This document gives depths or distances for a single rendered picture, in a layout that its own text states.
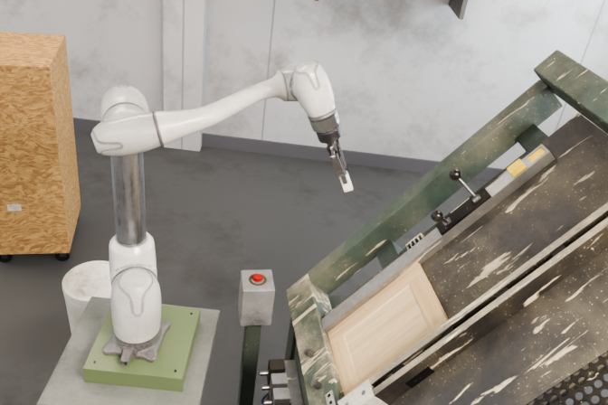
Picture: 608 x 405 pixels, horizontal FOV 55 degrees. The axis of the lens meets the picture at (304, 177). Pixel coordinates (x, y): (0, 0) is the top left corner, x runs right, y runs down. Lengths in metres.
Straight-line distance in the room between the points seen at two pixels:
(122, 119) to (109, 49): 3.23
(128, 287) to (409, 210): 1.00
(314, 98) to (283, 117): 3.13
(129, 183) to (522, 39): 3.55
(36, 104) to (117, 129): 1.61
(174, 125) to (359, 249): 0.90
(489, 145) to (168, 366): 1.33
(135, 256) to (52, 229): 1.61
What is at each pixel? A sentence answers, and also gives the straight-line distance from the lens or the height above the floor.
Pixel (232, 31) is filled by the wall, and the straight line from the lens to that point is 4.62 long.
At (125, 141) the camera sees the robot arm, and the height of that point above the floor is 1.60.
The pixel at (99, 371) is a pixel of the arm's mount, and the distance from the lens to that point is 2.09.
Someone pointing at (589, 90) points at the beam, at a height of 1.82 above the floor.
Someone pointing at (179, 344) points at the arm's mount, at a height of 0.81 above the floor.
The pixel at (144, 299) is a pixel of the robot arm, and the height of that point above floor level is 1.05.
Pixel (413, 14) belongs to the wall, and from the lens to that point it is 4.59.
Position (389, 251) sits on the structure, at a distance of 2.18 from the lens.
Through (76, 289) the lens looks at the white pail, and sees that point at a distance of 3.06.
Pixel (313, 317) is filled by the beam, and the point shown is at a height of 0.90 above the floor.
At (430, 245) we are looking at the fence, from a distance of 1.96.
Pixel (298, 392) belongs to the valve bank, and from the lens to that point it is 2.12.
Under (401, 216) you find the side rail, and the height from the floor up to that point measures 1.22.
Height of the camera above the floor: 2.37
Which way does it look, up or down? 30 degrees down
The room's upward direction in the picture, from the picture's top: 8 degrees clockwise
